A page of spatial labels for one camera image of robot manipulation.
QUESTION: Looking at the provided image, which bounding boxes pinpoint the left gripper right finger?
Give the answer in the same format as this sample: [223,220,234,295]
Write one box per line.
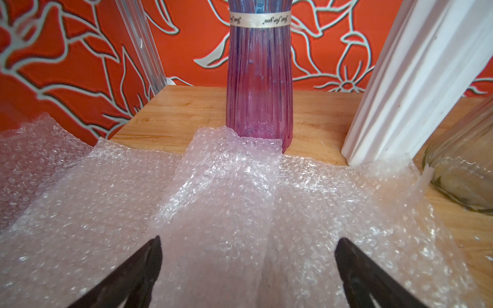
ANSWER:
[335,237,425,307]

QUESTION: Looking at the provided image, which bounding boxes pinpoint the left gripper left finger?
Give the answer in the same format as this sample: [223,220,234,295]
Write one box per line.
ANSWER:
[70,236,163,307]

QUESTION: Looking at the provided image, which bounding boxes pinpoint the bubble bundle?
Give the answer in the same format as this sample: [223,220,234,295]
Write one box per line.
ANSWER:
[256,156,484,307]

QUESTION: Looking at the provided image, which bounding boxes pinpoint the clear glass vase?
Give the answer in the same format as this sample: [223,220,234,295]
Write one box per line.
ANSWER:
[422,96,492,216]

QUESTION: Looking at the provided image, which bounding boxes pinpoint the bubble wrap sheet of vase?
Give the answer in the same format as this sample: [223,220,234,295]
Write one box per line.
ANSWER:
[1,114,92,230]

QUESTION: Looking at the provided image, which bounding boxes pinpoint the purple glass vase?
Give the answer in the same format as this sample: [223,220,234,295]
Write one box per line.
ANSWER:
[226,1,293,151]

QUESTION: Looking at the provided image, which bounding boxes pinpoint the white ribbed ceramic vase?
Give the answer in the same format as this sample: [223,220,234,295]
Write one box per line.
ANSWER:
[342,1,492,166]

